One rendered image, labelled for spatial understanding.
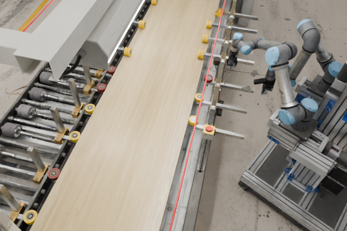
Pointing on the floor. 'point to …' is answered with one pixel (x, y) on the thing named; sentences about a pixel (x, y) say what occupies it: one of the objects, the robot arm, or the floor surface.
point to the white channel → (61, 33)
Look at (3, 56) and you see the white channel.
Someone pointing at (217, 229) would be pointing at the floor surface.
